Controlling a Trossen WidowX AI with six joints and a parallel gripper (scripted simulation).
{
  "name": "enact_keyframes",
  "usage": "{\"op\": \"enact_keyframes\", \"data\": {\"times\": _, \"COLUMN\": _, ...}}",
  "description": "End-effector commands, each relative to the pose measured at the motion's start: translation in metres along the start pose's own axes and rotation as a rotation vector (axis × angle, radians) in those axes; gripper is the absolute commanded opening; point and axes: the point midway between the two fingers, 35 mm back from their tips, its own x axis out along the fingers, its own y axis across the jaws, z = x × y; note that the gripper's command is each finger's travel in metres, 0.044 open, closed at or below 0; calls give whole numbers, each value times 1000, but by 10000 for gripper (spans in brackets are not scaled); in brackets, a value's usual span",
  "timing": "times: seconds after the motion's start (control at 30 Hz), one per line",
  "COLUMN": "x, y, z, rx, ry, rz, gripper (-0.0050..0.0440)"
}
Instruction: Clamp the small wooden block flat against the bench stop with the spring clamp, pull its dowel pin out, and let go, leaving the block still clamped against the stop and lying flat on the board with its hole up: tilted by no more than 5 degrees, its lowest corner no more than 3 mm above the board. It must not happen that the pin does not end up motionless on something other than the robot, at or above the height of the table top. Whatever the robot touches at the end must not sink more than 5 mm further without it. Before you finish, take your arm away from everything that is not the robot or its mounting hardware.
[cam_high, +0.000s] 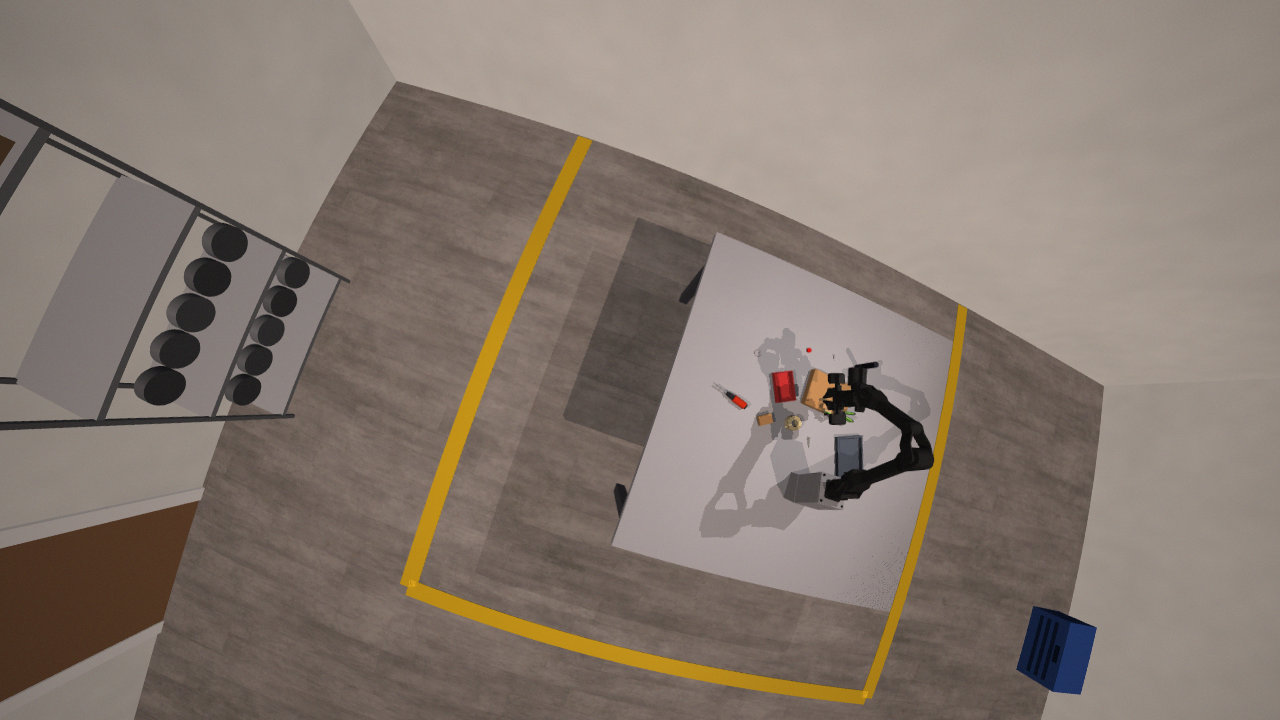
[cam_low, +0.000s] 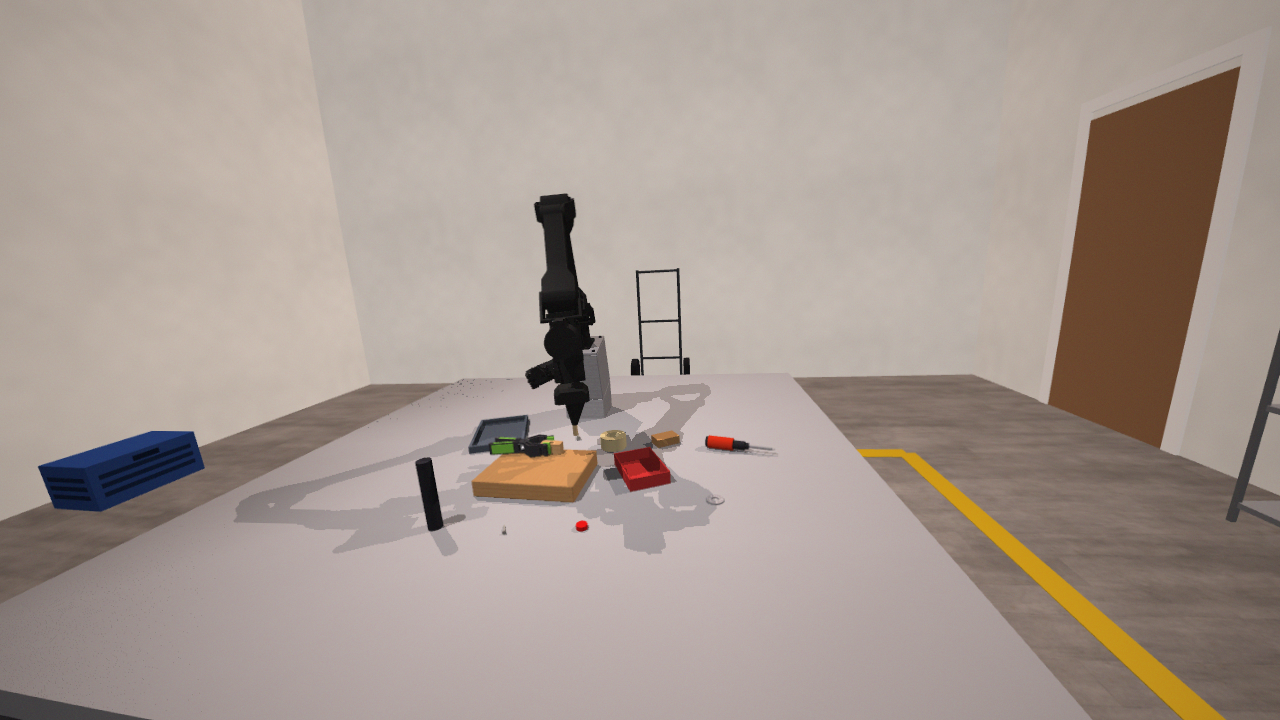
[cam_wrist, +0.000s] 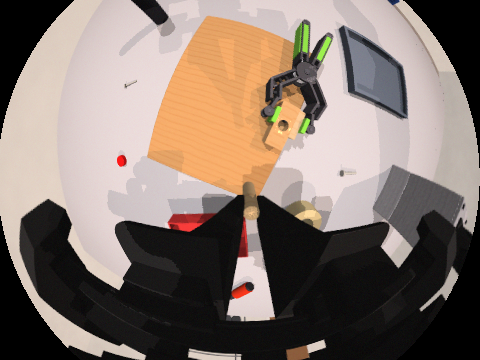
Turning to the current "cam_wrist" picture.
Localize red-handled screwdriver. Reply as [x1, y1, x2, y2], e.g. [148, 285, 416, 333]
[230, 282, 254, 300]

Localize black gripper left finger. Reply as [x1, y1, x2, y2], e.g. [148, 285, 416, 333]
[115, 195, 245, 320]

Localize light wooden board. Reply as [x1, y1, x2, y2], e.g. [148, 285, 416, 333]
[147, 16, 294, 196]

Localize wooden dowel pin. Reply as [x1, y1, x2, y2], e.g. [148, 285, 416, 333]
[243, 181, 260, 220]

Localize black cylinder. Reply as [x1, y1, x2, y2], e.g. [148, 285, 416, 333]
[131, 0, 168, 25]

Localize beige ring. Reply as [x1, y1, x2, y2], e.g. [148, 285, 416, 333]
[285, 200, 322, 229]

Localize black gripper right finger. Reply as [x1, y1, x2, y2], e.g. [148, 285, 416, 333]
[257, 195, 390, 319]

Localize red open tray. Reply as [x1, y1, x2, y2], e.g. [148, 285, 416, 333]
[168, 213, 248, 258]

